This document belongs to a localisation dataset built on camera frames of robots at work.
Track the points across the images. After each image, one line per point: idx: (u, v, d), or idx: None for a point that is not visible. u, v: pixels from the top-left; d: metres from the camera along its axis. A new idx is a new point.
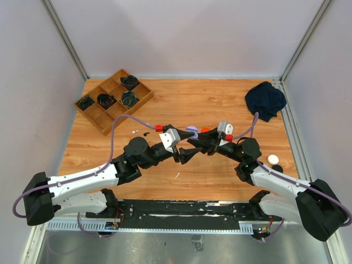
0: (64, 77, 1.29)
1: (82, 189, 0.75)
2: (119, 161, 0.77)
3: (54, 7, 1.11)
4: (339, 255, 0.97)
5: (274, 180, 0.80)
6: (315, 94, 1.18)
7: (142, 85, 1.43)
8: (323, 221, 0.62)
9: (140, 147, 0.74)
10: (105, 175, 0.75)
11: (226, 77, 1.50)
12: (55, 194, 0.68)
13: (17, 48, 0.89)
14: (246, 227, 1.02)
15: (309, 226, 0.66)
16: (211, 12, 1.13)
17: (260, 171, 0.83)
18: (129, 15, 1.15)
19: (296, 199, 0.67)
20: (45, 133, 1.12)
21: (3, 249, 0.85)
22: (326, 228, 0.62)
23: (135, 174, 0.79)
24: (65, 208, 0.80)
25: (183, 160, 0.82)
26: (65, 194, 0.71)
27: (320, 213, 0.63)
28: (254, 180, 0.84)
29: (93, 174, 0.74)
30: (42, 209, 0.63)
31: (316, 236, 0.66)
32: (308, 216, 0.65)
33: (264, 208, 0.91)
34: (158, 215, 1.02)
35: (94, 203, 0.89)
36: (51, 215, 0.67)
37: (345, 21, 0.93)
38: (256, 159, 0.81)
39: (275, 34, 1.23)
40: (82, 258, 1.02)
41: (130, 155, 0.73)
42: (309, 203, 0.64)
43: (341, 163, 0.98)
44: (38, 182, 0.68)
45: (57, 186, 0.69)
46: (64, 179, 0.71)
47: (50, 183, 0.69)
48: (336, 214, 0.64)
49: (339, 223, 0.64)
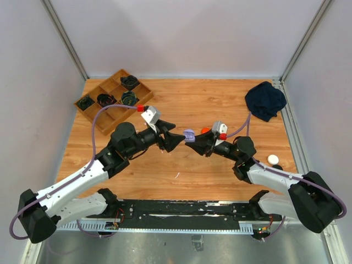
0: (64, 77, 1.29)
1: (73, 194, 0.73)
2: (103, 154, 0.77)
3: (54, 7, 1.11)
4: (339, 255, 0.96)
5: (268, 175, 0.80)
6: (315, 94, 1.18)
7: (142, 85, 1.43)
8: (317, 212, 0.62)
9: (128, 132, 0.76)
10: (92, 172, 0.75)
11: (226, 77, 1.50)
12: (48, 206, 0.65)
13: (16, 48, 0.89)
14: (246, 227, 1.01)
15: (303, 218, 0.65)
16: (210, 12, 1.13)
17: (254, 169, 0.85)
18: (129, 15, 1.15)
19: (289, 191, 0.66)
20: (45, 133, 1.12)
21: (3, 249, 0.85)
22: (320, 219, 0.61)
23: (124, 163, 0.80)
24: (65, 216, 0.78)
25: (168, 147, 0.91)
26: (59, 203, 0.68)
27: (314, 204, 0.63)
28: (252, 178, 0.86)
29: (80, 175, 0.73)
30: (40, 225, 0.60)
31: (310, 227, 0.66)
32: (301, 208, 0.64)
33: (264, 209, 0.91)
34: (158, 215, 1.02)
35: (93, 204, 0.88)
36: (53, 226, 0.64)
37: (345, 21, 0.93)
38: (251, 157, 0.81)
39: (275, 34, 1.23)
40: (82, 259, 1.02)
41: (119, 139, 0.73)
42: (302, 195, 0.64)
43: (341, 163, 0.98)
44: (27, 200, 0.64)
45: (47, 199, 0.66)
46: (51, 190, 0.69)
47: (38, 197, 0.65)
48: (329, 205, 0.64)
49: (332, 214, 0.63)
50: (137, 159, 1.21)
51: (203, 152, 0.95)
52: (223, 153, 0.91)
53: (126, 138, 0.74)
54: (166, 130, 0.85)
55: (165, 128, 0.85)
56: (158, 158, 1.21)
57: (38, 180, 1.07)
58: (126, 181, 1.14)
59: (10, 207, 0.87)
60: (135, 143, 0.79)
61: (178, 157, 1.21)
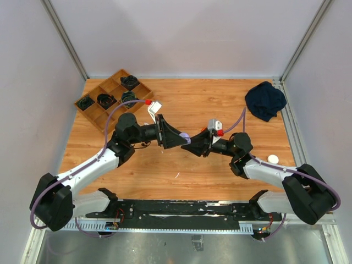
0: (64, 77, 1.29)
1: (89, 178, 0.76)
2: (110, 144, 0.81)
3: (54, 7, 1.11)
4: (339, 255, 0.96)
5: (263, 170, 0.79)
6: (315, 94, 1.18)
7: (142, 85, 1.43)
8: (311, 203, 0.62)
9: (131, 120, 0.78)
10: (106, 158, 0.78)
11: (226, 77, 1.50)
12: (71, 186, 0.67)
13: (17, 48, 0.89)
14: (246, 227, 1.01)
15: (297, 210, 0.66)
16: (211, 12, 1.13)
17: (251, 164, 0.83)
18: (129, 15, 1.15)
19: (284, 182, 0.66)
20: (45, 132, 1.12)
21: (3, 249, 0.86)
22: (314, 210, 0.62)
23: (131, 150, 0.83)
24: (79, 205, 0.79)
25: (166, 144, 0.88)
26: (79, 185, 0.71)
27: (308, 196, 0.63)
28: (248, 173, 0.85)
29: (95, 159, 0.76)
30: (64, 204, 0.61)
31: (304, 219, 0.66)
32: (295, 201, 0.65)
33: (265, 210, 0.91)
34: (158, 215, 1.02)
35: (100, 198, 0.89)
36: (71, 208, 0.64)
37: (345, 21, 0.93)
38: (247, 152, 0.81)
39: (275, 34, 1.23)
40: (82, 259, 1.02)
41: (125, 128, 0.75)
42: (296, 187, 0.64)
43: (341, 163, 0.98)
44: (49, 182, 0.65)
45: (69, 180, 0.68)
46: (70, 172, 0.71)
47: (60, 179, 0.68)
48: (323, 197, 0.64)
49: (326, 206, 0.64)
50: (137, 159, 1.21)
51: (201, 153, 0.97)
52: (220, 151, 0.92)
53: (131, 126, 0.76)
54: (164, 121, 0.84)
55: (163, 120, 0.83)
56: (158, 158, 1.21)
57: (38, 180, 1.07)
58: (126, 181, 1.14)
59: (10, 207, 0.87)
60: (138, 132, 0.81)
61: (178, 157, 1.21)
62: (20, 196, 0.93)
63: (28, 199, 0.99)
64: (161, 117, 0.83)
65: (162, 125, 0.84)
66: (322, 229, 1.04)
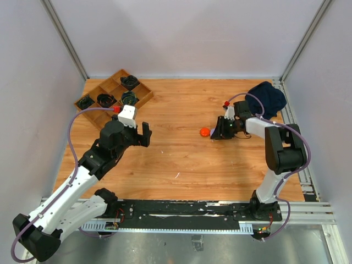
0: (64, 77, 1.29)
1: (69, 205, 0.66)
2: (87, 158, 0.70)
3: (54, 6, 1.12)
4: (339, 255, 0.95)
5: (258, 122, 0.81)
6: (315, 94, 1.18)
7: (142, 85, 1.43)
8: (279, 152, 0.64)
9: (119, 126, 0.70)
10: (80, 180, 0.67)
11: (227, 77, 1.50)
12: (43, 226, 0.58)
13: (17, 48, 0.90)
14: (246, 227, 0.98)
15: (268, 157, 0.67)
16: (210, 12, 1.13)
17: (252, 118, 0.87)
18: (129, 15, 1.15)
19: (265, 128, 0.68)
20: (45, 133, 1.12)
21: (4, 250, 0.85)
22: (280, 157, 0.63)
23: (111, 162, 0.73)
24: (67, 229, 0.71)
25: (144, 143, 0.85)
26: (55, 219, 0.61)
27: (280, 144, 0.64)
28: (248, 127, 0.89)
29: (67, 186, 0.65)
30: (40, 246, 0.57)
31: (273, 170, 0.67)
32: (268, 145, 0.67)
33: (264, 201, 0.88)
34: (158, 215, 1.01)
35: (94, 208, 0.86)
36: (54, 242, 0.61)
37: (345, 20, 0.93)
38: (242, 104, 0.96)
39: (275, 34, 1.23)
40: (82, 258, 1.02)
41: (110, 134, 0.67)
42: (273, 133, 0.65)
43: (340, 164, 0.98)
44: (18, 225, 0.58)
45: (40, 219, 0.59)
46: (43, 208, 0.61)
47: (31, 220, 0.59)
48: (296, 153, 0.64)
49: (295, 163, 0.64)
50: (137, 159, 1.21)
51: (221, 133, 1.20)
52: (231, 125, 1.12)
53: (119, 131, 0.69)
54: (147, 125, 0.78)
55: (147, 124, 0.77)
56: (158, 158, 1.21)
57: (39, 180, 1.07)
58: (126, 181, 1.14)
59: (11, 208, 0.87)
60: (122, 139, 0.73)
61: (178, 157, 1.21)
62: (21, 196, 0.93)
63: (28, 198, 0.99)
64: (144, 122, 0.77)
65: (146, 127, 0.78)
66: (322, 229, 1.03)
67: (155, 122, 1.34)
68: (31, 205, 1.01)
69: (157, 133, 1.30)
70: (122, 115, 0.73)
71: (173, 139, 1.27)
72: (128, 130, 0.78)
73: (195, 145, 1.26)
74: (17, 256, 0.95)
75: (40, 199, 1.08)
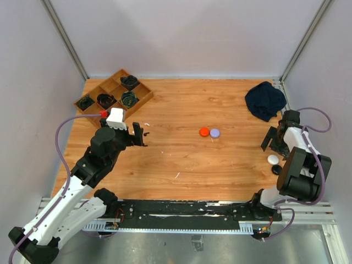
0: (64, 77, 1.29)
1: (64, 216, 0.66)
2: (79, 166, 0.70)
3: (54, 6, 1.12)
4: (339, 254, 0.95)
5: (296, 136, 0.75)
6: (314, 94, 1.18)
7: (142, 85, 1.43)
8: (292, 175, 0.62)
9: (110, 133, 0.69)
10: (73, 190, 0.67)
11: (227, 77, 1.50)
12: (38, 238, 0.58)
13: (17, 48, 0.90)
14: (246, 227, 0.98)
15: (281, 176, 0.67)
16: (210, 12, 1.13)
17: (296, 129, 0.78)
18: (130, 15, 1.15)
19: (293, 148, 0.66)
20: (45, 135, 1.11)
21: (4, 250, 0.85)
22: (290, 180, 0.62)
23: (105, 169, 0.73)
24: (65, 236, 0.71)
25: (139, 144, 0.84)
26: (50, 231, 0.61)
27: (298, 169, 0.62)
28: (286, 135, 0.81)
29: (60, 197, 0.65)
30: (36, 257, 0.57)
31: (278, 187, 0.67)
32: (286, 166, 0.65)
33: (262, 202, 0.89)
34: (158, 215, 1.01)
35: (93, 210, 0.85)
36: (50, 251, 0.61)
37: (345, 20, 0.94)
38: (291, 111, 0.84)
39: (275, 34, 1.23)
40: (82, 258, 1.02)
41: (101, 143, 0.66)
42: (297, 157, 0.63)
43: (340, 164, 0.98)
44: (14, 238, 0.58)
45: (35, 232, 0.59)
46: (37, 220, 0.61)
47: (26, 233, 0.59)
48: (309, 185, 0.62)
49: (302, 192, 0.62)
50: (137, 159, 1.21)
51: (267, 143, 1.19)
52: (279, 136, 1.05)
53: (109, 139, 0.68)
54: (137, 126, 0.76)
55: (137, 124, 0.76)
56: (158, 158, 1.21)
57: (39, 180, 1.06)
58: (126, 181, 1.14)
59: (11, 207, 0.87)
60: (114, 147, 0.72)
61: (178, 157, 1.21)
62: (21, 196, 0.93)
63: (29, 198, 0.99)
64: (133, 124, 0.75)
65: (137, 128, 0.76)
66: (322, 229, 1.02)
67: (155, 122, 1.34)
68: (31, 205, 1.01)
69: (157, 133, 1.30)
70: (110, 119, 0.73)
71: (173, 140, 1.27)
72: (119, 133, 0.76)
73: (195, 145, 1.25)
74: (16, 258, 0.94)
75: (40, 199, 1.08)
